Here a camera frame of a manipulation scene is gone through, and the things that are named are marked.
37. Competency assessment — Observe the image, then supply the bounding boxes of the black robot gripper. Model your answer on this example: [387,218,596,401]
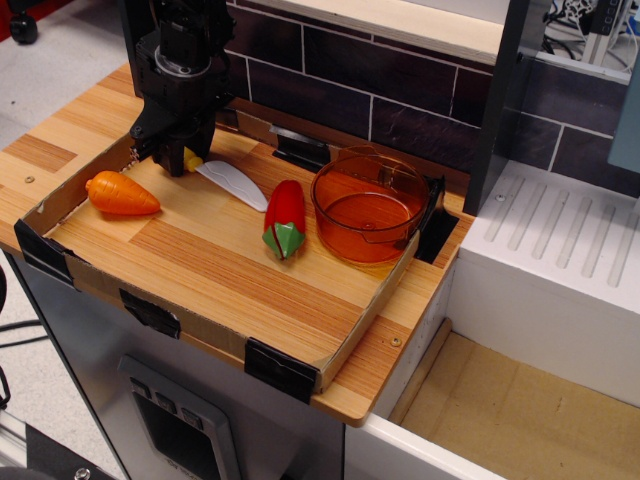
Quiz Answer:
[130,1,236,177]

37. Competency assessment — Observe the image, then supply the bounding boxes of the yellow handled white toy knife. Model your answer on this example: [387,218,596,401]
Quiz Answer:
[183,147,268,213]

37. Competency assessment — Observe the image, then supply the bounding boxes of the transparent orange plastic pot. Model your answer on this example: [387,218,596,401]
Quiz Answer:
[310,147,430,264]

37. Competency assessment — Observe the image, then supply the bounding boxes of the orange plastic toy carrot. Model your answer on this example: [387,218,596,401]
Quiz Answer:
[85,171,161,215]

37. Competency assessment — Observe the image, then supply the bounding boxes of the red green toy pepper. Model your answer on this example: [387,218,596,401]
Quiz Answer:
[262,180,306,260]

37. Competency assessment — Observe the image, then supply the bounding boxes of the black office chair wheel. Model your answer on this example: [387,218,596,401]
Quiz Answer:
[7,0,40,45]

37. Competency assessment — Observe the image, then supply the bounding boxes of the grey toy oven front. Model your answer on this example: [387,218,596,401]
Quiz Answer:
[9,257,344,479]

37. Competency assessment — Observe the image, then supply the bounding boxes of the white toy sink unit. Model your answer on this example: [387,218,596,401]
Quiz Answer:
[344,162,639,479]

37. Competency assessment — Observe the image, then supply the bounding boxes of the black cables on floor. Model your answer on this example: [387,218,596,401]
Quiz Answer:
[0,264,50,480]

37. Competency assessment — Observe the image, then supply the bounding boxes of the dark grey right post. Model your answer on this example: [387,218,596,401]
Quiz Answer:
[464,1,550,215]

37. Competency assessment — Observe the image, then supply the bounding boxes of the white cables in background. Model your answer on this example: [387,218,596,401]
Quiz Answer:
[542,0,640,76]

